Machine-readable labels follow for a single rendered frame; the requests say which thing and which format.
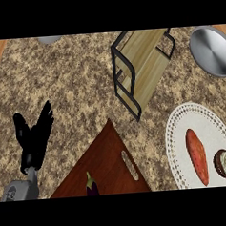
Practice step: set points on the purple eggplant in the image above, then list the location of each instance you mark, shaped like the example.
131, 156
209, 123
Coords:
91, 187

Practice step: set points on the dark brown wooden cutting board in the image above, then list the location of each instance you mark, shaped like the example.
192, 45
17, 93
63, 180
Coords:
104, 165

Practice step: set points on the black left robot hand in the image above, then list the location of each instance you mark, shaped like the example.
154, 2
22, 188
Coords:
35, 138

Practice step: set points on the white round lace placemat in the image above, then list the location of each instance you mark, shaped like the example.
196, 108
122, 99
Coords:
201, 143

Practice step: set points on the orange sweet potato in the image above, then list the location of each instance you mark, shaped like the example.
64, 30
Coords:
197, 155

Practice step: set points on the black wooden tiered shelf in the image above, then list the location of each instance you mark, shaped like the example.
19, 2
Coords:
140, 65

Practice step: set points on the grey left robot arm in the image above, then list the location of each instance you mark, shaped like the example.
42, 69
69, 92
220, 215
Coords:
22, 188

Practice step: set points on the silver metal pan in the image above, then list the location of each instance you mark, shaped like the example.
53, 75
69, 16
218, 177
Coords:
211, 51

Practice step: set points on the grey round object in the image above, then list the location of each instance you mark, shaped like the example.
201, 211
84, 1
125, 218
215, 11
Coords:
49, 39

